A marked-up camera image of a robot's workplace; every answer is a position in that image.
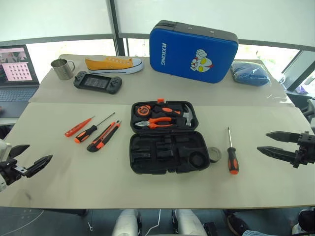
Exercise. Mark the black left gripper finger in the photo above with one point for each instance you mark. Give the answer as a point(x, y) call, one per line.
point(19, 149)
point(37, 166)

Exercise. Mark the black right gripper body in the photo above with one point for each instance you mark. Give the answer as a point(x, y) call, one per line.
point(306, 150)

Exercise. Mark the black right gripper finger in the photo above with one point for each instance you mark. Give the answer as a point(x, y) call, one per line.
point(283, 137)
point(278, 153)

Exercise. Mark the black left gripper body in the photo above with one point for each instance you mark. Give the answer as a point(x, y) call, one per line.
point(9, 172)

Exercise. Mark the orange voltage tester pen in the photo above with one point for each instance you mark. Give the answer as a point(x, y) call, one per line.
point(76, 128)

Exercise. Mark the black electrical tape roll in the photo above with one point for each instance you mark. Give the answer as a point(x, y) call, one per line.
point(215, 153)

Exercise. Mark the orange black utility knife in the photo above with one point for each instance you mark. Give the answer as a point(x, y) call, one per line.
point(102, 138)

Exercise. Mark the black tool case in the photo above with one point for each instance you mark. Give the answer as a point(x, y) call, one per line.
point(169, 152)

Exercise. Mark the grey framed monitor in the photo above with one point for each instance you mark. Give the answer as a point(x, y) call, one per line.
point(300, 71)

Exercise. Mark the blue cloth in plastic bag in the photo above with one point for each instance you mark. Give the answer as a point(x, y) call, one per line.
point(249, 75)

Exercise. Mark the dark grey laptop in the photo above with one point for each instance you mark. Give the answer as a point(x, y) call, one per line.
point(14, 73)

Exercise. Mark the dark person's shoe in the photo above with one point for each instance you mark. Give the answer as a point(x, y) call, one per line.
point(236, 225)

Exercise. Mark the stainless steel mug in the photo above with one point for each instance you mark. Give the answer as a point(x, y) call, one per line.
point(60, 70)

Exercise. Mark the black handheld game console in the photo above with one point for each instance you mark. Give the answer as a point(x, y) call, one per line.
point(97, 81)

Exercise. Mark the white left robot leg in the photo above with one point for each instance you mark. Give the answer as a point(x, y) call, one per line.
point(125, 222)

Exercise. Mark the white robot leg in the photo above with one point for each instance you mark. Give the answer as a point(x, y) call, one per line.
point(125, 222)
point(189, 222)

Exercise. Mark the white right robot leg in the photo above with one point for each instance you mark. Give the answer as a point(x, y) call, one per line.
point(189, 222)

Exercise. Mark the orange black tape measure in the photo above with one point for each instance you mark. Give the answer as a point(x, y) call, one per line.
point(142, 109)

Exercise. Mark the yellow canvas sneaker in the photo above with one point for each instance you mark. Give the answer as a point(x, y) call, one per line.
point(110, 64)

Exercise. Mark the blue RXIONG kick pad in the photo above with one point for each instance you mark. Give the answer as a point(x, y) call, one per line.
point(182, 49)

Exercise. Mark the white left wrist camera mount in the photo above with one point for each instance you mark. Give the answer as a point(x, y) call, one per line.
point(5, 150)

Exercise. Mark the grey window frame post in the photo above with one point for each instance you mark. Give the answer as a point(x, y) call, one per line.
point(115, 27)

